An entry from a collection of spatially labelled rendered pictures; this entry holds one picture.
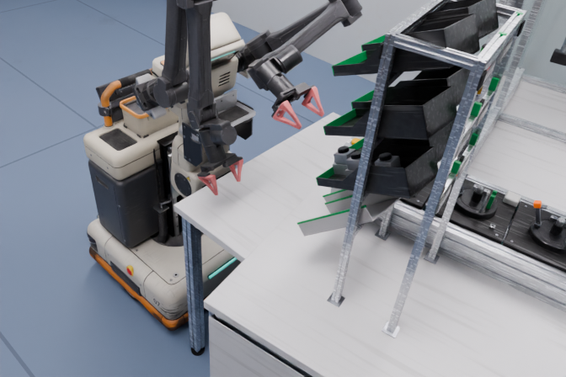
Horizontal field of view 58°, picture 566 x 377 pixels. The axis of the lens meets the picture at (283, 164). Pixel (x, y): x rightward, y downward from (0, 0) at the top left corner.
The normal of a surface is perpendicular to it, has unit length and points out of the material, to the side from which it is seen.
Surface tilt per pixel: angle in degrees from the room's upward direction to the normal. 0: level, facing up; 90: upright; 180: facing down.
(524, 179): 0
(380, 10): 90
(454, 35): 65
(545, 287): 90
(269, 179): 0
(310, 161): 0
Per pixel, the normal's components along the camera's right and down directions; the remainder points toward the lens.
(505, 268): -0.54, 0.47
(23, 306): 0.07, -0.80
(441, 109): 0.69, 0.07
